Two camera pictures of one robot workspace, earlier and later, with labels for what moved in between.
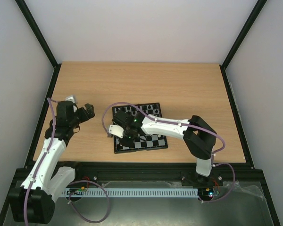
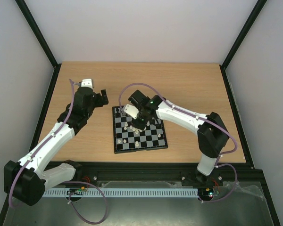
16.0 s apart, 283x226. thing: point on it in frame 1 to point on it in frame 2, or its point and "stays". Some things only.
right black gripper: [120, 117] to [138, 123]
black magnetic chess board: [144, 141] stays
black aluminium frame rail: [186, 173] stays
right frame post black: [253, 15] stays
